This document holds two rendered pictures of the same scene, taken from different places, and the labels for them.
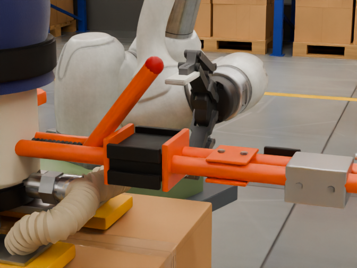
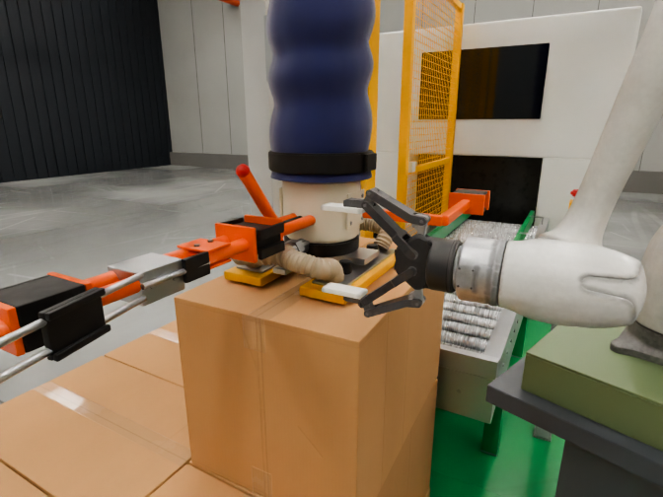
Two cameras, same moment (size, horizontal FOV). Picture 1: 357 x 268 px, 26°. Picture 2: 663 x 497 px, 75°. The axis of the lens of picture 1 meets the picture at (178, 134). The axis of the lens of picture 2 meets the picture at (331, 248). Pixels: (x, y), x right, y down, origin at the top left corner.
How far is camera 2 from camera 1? 1.35 m
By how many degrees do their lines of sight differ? 94
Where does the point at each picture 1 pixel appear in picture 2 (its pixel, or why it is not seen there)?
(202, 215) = (330, 335)
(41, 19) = (293, 137)
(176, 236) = (283, 319)
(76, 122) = not seen: hidden behind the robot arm
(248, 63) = (535, 251)
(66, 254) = (250, 278)
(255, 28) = not seen: outside the picture
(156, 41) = (575, 209)
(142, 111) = not seen: hidden behind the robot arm
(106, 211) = (310, 286)
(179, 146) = (234, 233)
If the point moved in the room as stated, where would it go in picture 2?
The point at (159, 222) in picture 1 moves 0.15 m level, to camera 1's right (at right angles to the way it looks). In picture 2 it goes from (317, 316) to (296, 361)
